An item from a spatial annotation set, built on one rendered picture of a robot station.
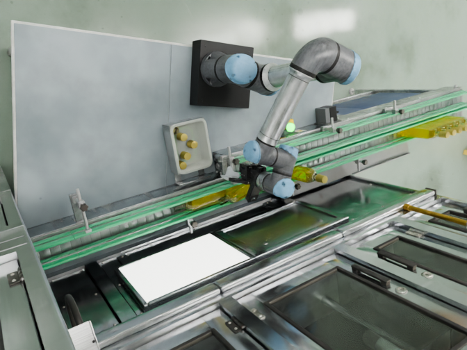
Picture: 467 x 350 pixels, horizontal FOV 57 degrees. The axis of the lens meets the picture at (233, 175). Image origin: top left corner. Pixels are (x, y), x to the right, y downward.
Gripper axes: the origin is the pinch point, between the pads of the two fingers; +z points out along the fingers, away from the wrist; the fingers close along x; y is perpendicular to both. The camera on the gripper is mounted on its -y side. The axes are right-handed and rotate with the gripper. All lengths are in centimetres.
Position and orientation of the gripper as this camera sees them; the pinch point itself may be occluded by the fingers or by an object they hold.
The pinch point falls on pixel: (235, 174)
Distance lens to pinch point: 186.5
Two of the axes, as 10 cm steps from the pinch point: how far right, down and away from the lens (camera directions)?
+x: -8.4, 1.3, -5.3
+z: -5.5, -2.2, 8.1
